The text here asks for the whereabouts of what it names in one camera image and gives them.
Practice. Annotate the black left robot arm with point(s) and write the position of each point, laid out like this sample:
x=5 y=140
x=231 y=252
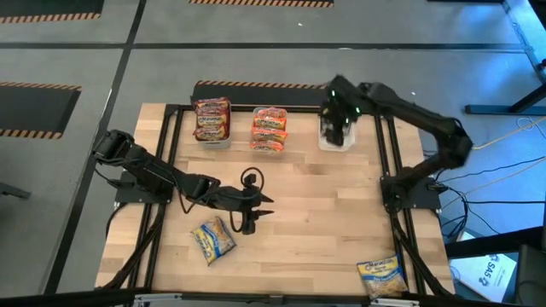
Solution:
x=162 y=172

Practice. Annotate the silver aluminium bracket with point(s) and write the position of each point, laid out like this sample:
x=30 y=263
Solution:
x=158 y=298
x=394 y=302

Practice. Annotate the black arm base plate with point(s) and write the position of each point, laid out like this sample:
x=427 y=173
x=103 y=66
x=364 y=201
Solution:
x=430 y=198
x=124 y=194

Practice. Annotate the blue Maruchan ramen packet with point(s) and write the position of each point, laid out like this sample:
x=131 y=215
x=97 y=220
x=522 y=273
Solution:
x=213 y=241
x=381 y=277

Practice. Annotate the black desk frame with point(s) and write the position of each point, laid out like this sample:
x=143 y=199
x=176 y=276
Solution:
x=503 y=109

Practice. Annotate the light grey plastic bin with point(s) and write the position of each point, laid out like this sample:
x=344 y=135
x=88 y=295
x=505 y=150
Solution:
x=217 y=145

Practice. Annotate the black rig crossbeam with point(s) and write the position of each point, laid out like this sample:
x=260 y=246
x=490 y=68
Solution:
x=64 y=298

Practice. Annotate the grey furniture foot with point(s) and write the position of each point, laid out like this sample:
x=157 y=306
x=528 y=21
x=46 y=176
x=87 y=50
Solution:
x=13 y=191

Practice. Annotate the black chair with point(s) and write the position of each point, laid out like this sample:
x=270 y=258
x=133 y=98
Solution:
x=531 y=277

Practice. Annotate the black floor beam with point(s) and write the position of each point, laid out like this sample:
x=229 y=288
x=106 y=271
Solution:
x=490 y=244

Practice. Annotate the black aluminium rig frame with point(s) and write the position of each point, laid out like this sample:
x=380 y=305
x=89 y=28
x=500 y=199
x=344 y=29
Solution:
x=298 y=109

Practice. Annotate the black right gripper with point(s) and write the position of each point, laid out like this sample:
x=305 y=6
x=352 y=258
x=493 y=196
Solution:
x=341 y=111

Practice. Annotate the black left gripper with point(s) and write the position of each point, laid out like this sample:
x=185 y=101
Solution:
x=239 y=202

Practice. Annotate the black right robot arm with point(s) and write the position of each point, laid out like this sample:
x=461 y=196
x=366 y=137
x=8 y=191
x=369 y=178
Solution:
x=409 y=113

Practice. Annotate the white plastic bin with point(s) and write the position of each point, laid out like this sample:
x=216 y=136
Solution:
x=337 y=147

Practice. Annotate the white printed cardboard box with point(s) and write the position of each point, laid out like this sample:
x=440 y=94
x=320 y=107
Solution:
x=482 y=277

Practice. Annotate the black hazard-striped floor mat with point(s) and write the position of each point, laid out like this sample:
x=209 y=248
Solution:
x=256 y=3
x=256 y=94
x=34 y=111
x=42 y=6

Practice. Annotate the red noodle packet held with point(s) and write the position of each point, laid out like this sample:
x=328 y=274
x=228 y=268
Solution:
x=254 y=110

